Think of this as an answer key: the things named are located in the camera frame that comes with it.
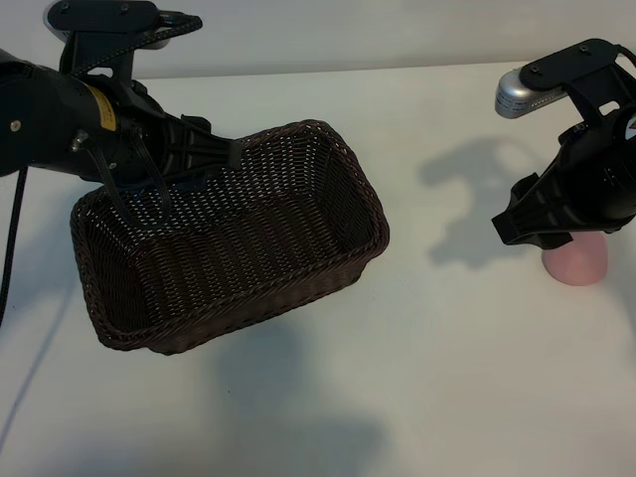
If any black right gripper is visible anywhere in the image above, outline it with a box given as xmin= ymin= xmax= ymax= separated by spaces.
xmin=490 ymin=106 xmax=636 ymax=251

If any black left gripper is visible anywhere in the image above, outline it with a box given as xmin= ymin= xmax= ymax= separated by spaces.
xmin=111 ymin=79 xmax=243 ymax=195

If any pink toy peach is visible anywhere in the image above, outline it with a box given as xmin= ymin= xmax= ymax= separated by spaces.
xmin=541 ymin=233 xmax=610 ymax=288

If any dark brown wicker basket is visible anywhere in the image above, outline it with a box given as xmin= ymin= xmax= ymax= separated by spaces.
xmin=69 ymin=118 xmax=392 ymax=357

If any thin black cable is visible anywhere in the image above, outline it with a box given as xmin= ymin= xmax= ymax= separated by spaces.
xmin=84 ymin=133 xmax=136 ymax=226
xmin=132 ymin=129 xmax=174 ymax=224

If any black braided cable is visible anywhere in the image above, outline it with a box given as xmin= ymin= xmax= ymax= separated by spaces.
xmin=74 ymin=13 xmax=204 ymax=80

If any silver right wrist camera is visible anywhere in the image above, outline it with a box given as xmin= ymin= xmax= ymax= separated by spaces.
xmin=494 ymin=69 xmax=570 ymax=119

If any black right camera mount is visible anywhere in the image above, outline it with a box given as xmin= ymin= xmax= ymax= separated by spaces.
xmin=525 ymin=39 xmax=636 ymax=131

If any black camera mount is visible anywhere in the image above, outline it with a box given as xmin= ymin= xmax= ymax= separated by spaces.
xmin=525 ymin=39 xmax=636 ymax=131
xmin=47 ymin=0 xmax=159 ymax=98

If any thick black cable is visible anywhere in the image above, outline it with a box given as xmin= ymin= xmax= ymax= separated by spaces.
xmin=0 ymin=167 xmax=27 ymax=327

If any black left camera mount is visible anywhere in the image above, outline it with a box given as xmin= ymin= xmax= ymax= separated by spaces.
xmin=47 ymin=0 xmax=159 ymax=98

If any black right camera cable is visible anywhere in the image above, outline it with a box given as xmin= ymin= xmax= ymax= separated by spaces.
xmin=614 ymin=43 xmax=636 ymax=71

